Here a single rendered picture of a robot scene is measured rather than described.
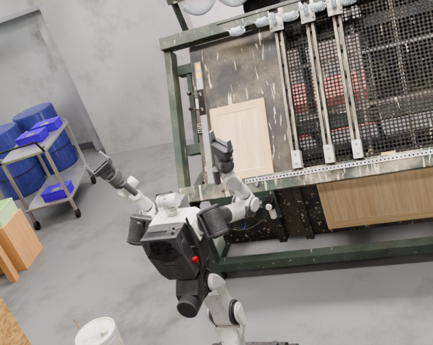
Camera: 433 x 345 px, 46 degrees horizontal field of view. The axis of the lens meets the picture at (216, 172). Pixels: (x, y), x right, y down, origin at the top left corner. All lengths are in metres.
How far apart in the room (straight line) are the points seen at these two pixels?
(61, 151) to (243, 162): 5.04
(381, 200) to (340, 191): 0.30
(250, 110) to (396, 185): 1.18
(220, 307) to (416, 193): 1.72
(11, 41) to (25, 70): 0.49
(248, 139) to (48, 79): 5.49
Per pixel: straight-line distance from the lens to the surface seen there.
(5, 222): 5.86
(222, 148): 2.34
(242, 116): 3.82
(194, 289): 2.62
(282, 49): 3.78
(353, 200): 3.92
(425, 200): 3.92
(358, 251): 3.91
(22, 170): 8.01
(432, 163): 3.50
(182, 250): 2.42
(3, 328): 3.25
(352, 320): 3.65
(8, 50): 9.04
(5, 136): 7.88
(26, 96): 9.19
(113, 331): 3.76
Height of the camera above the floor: 2.53
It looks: 24 degrees down
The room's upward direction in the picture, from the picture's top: 20 degrees counter-clockwise
